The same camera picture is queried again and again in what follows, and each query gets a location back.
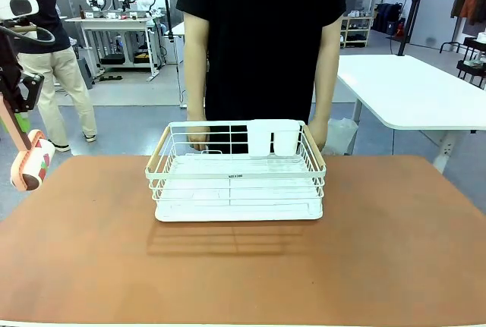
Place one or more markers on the black tripod stand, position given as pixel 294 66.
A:
pixel 167 0

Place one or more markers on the bystander in black shirt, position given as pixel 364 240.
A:
pixel 57 57

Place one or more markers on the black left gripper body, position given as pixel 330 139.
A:
pixel 8 65

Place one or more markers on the white power strip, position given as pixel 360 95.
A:
pixel 448 149

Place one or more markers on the white workbench with robots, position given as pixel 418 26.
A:
pixel 114 29

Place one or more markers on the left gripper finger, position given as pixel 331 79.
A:
pixel 3 124
pixel 30 93

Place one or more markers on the white plastic cutlery holder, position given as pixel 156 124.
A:
pixel 273 139

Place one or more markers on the black utility cart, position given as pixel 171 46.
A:
pixel 472 61

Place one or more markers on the person's left forearm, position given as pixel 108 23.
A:
pixel 325 69

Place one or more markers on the person in black t-shirt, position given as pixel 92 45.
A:
pixel 262 38

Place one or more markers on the black stand pole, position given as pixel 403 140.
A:
pixel 412 8

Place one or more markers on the clear plastic bag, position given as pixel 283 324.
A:
pixel 343 135

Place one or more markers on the person's right forearm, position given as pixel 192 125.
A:
pixel 196 69

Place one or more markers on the person's right hand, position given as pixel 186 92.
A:
pixel 197 135

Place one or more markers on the person's left hand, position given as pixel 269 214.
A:
pixel 319 135

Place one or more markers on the white side table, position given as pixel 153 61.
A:
pixel 410 92

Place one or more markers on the wooden shoe rack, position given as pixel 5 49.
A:
pixel 357 31

